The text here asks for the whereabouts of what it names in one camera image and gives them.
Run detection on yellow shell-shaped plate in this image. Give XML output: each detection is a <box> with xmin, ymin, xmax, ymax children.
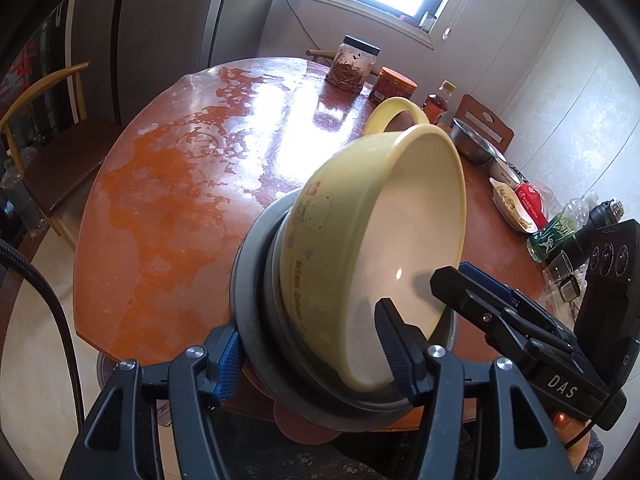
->
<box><xmin>362</xmin><ymin>96</ymin><xmax>431</xmax><ymax>137</ymax></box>

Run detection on red paper decoration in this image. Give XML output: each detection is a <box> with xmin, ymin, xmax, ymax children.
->
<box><xmin>10</xmin><ymin>45</ymin><xmax>46</xmax><ymax>111</ymax></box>

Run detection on amber sauce bottle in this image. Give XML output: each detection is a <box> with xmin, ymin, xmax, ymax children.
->
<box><xmin>421</xmin><ymin>80</ymin><xmax>457</xmax><ymax>126</ymax></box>

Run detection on green label plastic bottle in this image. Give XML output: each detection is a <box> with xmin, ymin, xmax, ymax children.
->
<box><xmin>526</xmin><ymin>190</ymin><xmax>601</xmax><ymax>263</ymax></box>

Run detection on white plate with food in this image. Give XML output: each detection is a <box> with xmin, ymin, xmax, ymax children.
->
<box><xmin>489</xmin><ymin>177</ymin><xmax>540</xmax><ymax>234</ymax></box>

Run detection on red tissue packet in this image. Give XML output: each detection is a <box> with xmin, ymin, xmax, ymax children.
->
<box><xmin>514</xmin><ymin>182</ymin><xmax>548</xmax><ymax>231</ymax></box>

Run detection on small steel cup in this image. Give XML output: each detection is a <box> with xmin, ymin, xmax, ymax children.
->
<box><xmin>559</xmin><ymin>275</ymin><xmax>583</xmax><ymax>303</ymax></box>

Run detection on shallow steel pan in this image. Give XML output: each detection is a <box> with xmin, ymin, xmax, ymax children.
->
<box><xmin>231</xmin><ymin>192</ymin><xmax>457</xmax><ymax>433</ymax></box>

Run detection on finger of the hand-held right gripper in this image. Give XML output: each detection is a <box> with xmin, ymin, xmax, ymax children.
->
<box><xmin>459</xmin><ymin>261</ymin><xmax>576</xmax><ymax>348</ymax></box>
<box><xmin>430</xmin><ymin>266</ymin><xmax>540</xmax><ymax>376</ymax></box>

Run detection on brown wooden chair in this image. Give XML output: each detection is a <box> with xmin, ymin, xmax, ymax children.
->
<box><xmin>452</xmin><ymin>94</ymin><xmax>515</xmax><ymax>153</ymax></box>

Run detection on black thermos flask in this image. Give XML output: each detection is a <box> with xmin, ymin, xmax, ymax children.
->
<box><xmin>565</xmin><ymin>199</ymin><xmax>628</xmax><ymax>266</ymax></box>

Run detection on yellow ceramic bowl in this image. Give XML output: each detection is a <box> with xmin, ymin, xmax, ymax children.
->
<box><xmin>276</xmin><ymin>124</ymin><xmax>468</xmax><ymax>392</ymax></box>

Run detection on pink bear-shaped plate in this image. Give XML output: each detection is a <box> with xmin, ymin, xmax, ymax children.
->
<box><xmin>272</xmin><ymin>400</ymin><xmax>341</xmax><ymax>445</ymax></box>

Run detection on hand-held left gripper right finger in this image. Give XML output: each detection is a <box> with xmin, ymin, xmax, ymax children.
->
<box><xmin>374</xmin><ymin>298</ymin><xmax>583</xmax><ymax>480</ymax></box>

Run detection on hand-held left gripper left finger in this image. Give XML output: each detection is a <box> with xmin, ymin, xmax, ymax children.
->
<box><xmin>60</xmin><ymin>327</ymin><xmax>247</xmax><ymax>480</ymax></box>

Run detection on clear plastic cup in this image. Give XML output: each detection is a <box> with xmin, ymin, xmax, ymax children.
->
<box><xmin>542</xmin><ymin>250</ymin><xmax>576</xmax><ymax>286</ymax></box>

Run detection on red label jar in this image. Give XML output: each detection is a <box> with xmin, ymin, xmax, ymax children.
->
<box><xmin>369</xmin><ymin>66</ymin><xmax>418</xmax><ymax>106</ymax></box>

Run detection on white printed ceramic bowl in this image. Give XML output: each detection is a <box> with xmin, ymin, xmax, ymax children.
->
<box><xmin>489</xmin><ymin>157</ymin><xmax>521</xmax><ymax>186</ymax></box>

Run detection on black lid clear jar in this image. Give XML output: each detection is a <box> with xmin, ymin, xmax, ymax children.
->
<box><xmin>325</xmin><ymin>35</ymin><xmax>382</xmax><ymax>94</ymax></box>

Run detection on black cable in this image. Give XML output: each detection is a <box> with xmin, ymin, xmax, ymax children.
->
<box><xmin>0</xmin><ymin>237</ymin><xmax>88</xmax><ymax>433</ymax></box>

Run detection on grey refrigerator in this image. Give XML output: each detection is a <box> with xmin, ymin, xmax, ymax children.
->
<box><xmin>70</xmin><ymin>0</ymin><xmax>281</xmax><ymax>126</ymax></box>

